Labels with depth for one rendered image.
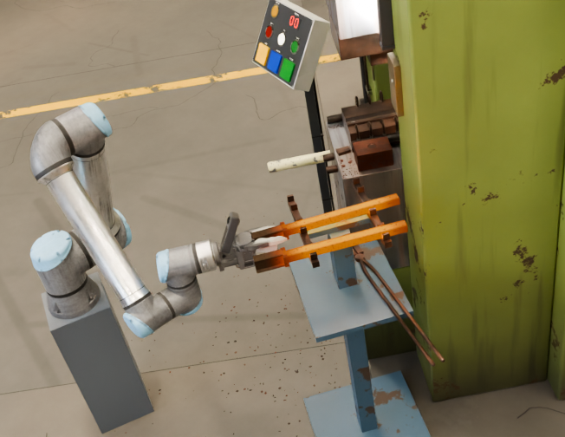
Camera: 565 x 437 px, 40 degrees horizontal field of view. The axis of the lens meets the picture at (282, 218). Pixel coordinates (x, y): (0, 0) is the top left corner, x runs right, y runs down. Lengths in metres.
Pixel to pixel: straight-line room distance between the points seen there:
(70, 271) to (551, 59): 1.67
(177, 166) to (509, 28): 2.76
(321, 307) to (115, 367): 0.97
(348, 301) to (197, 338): 1.22
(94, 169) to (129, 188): 2.06
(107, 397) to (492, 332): 1.46
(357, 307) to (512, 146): 0.65
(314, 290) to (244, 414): 0.86
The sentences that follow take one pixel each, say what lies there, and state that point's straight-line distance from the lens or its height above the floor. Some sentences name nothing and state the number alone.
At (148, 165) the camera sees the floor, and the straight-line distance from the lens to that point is 4.62.
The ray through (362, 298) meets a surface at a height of 0.76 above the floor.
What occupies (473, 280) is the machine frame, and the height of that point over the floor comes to 0.60.
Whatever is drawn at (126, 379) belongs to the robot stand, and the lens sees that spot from 3.07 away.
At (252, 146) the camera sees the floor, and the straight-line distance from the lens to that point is 4.53.
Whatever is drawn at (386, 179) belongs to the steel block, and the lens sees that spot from 2.61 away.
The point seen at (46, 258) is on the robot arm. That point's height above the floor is 0.86.
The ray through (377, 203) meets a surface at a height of 1.03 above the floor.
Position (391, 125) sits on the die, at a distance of 2.67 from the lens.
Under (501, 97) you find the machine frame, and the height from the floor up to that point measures 1.28.
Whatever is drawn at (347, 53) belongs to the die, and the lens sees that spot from 2.51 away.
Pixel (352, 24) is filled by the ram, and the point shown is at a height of 1.41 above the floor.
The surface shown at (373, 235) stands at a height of 1.03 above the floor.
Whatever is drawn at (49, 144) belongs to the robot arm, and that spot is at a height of 1.37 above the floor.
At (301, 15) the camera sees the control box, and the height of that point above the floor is 1.19.
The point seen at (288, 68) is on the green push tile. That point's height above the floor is 1.02.
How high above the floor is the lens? 2.42
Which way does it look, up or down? 38 degrees down
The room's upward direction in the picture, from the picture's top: 12 degrees counter-clockwise
